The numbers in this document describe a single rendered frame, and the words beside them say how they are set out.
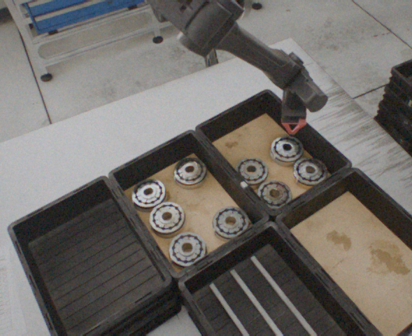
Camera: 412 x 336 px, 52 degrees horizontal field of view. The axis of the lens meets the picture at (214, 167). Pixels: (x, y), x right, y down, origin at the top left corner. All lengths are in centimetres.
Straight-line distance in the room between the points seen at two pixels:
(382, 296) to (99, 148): 108
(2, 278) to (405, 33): 293
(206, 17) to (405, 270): 84
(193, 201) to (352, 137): 67
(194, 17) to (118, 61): 241
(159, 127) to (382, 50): 197
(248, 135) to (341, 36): 196
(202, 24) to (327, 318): 77
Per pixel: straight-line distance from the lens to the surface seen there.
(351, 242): 124
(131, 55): 316
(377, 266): 123
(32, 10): 292
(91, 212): 133
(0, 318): 144
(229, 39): 79
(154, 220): 123
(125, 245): 124
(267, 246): 120
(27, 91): 314
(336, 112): 171
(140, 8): 306
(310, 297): 116
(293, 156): 134
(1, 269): 150
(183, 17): 74
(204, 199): 128
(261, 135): 142
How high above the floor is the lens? 191
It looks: 53 degrees down
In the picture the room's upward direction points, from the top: 5 degrees counter-clockwise
